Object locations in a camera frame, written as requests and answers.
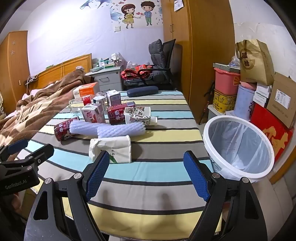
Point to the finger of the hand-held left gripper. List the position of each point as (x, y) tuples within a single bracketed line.
[(42, 153), (17, 146)]

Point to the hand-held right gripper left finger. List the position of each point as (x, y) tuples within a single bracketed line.
[(98, 176)]

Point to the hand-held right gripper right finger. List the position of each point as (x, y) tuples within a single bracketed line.
[(195, 176)]

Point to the red drink can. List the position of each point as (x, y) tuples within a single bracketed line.
[(62, 131)]

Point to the white tissue packet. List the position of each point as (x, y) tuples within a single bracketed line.
[(111, 146)]

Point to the white trash bin with liner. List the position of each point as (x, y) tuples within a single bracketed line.
[(231, 160)]

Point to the white foam fruit net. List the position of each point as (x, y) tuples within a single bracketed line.
[(83, 127), (122, 131)]

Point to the clear plastic bottle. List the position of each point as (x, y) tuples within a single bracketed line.
[(74, 107)]

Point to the pink milk carton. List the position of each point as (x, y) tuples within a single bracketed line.
[(92, 114)]

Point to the red snack bag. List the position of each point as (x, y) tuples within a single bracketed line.
[(118, 113)]

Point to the red labelled container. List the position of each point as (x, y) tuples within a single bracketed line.
[(87, 100)]

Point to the patterned paper cup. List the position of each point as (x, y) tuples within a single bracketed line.
[(141, 121), (138, 110)]

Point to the white labelled cup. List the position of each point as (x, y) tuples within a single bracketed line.
[(99, 100)]

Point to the white purple drink carton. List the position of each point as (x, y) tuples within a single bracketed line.
[(113, 98)]

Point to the brown blanket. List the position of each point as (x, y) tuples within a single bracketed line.
[(34, 104)]

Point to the striped tablecloth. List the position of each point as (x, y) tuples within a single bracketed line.
[(161, 143)]

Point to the grey plastic storage box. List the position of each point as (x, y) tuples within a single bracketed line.
[(217, 113)]

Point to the power strip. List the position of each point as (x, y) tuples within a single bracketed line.
[(31, 80)]

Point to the black folded umbrella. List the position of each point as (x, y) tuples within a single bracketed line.
[(207, 102)]

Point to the orange cardboard box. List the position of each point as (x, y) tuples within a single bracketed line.
[(86, 89)]

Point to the yellow patterned box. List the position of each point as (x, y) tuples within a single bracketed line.
[(223, 100)]

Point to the wooden cabinet with stars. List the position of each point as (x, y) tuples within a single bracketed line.
[(12, 64)]

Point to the lavender cylindrical box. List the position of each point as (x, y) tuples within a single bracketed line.
[(242, 102)]

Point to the red gift box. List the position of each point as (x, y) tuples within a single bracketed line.
[(270, 129)]

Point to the wooden headboard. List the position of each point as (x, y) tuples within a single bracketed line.
[(69, 66)]

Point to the blue glasses case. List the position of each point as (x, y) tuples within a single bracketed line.
[(142, 90)]

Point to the grey drawer cabinet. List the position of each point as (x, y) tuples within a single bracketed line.
[(106, 80)]

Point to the pink storage box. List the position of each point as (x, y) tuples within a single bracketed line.
[(226, 81)]

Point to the stack of white boxes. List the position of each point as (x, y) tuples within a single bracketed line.
[(261, 95)]

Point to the pink round lid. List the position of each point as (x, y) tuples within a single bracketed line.
[(248, 85)]

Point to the red patterned bag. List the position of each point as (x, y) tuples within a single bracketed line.
[(134, 73)]

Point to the pile of small boxes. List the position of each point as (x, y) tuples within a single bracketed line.
[(107, 62)]

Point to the striped flat box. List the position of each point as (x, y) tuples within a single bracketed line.
[(222, 66)]

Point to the white plastic bag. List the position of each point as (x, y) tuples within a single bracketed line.
[(130, 64)]

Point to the cardboard box with label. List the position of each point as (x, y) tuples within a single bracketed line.
[(282, 97)]

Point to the tall wooden wardrobe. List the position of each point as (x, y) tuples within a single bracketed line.
[(208, 58)]

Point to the black chair with grey cushion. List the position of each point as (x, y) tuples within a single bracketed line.
[(161, 60)]

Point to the clear plastic bag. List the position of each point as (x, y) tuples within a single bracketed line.
[(234, 61)]

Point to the brown paper bag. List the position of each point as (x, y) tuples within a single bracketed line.
[(254, 62)]

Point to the paper note on wardrobe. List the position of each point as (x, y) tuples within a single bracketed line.
[(178, 5)]

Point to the white wall switch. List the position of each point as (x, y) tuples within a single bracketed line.
[(117, 28)]

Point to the cartoon couple wall sticker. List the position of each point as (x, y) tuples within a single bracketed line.
[(136, 14)]

